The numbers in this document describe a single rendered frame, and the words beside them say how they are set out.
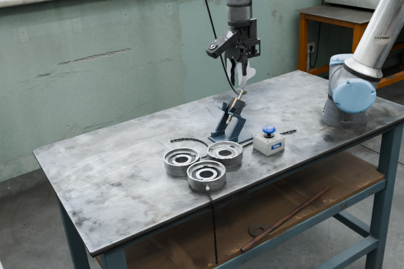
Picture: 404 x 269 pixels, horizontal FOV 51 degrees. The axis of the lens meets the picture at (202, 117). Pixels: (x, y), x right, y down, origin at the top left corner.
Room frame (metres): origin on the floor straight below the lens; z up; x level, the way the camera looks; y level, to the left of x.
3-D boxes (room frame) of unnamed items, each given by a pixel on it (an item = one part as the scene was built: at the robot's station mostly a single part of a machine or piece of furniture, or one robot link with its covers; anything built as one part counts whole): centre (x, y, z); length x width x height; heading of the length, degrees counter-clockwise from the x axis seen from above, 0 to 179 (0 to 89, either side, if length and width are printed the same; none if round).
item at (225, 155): (1.10, -0.06, 0.82); 0.10 x 0.10 x 0.04
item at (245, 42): (1.28, -0.14, 1.12); 0.09 x 0.08 x 0.12; 122
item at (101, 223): (1.31, -0.10, 0.79); 1.20 x 0.60 x 0.02; 120
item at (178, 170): (1.08, 0.07, 0.82); 0.10 x 0.10 x 0.04
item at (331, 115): (1.33, -0.49, 0.85); 0.15 x 0.15 x 0.10
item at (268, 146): (1.16, -0.21, 0.82); 0.08 x 0.07 x 0.05; 120
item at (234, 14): (1.27, -0.13, 1.20); 0.08 x 0.08 x 0.05
